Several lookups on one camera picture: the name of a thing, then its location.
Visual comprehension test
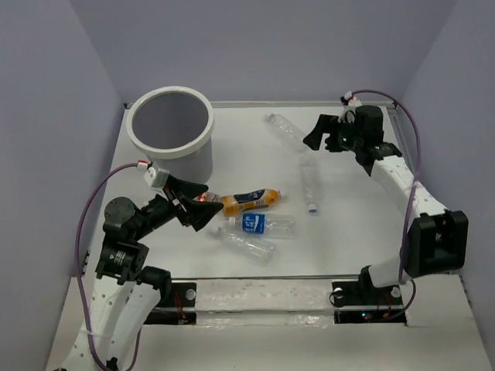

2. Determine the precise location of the red label small bottle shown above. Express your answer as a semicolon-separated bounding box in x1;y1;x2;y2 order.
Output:
196;192;220;203

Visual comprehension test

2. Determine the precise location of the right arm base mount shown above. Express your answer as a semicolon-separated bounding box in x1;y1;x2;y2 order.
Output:
329;281;407;325

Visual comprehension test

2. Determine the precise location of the orange juice bottle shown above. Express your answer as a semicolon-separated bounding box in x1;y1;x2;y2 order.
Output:
220;189;286;217

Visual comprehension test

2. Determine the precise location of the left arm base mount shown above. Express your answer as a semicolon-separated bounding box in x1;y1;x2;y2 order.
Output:
145;281;197;325

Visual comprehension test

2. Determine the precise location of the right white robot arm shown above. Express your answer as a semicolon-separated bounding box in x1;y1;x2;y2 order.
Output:
303;105;469;303

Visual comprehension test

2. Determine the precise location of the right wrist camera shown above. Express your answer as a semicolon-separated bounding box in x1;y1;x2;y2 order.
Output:
340;91;362;107

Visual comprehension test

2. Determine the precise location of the clear crushed bottle front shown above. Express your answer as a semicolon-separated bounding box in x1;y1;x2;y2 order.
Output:
210;226;276;266

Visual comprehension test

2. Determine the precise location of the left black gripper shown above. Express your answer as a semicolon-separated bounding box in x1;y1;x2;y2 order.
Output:
133;173;224;238

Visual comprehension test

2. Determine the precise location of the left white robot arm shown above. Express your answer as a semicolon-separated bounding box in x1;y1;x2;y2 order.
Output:
62;175;223;370

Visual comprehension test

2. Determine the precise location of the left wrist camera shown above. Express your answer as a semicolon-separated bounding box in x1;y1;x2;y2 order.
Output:
144;162;169;191

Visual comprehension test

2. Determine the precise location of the blue label clear bottle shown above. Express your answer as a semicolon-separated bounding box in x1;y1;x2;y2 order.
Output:
228;213;295;239

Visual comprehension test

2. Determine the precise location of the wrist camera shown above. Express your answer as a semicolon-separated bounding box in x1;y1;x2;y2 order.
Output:
144;162;169;191
340;91;362;107

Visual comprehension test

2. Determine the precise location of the white cylindrical bin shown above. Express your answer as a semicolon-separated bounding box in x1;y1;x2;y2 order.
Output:
125;86;214;184

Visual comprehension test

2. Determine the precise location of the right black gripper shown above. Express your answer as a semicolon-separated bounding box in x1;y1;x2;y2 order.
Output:
302;114;364;152

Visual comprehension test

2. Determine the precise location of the clear bottle blue cap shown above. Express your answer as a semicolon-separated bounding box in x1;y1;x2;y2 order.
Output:
299;155;319;213

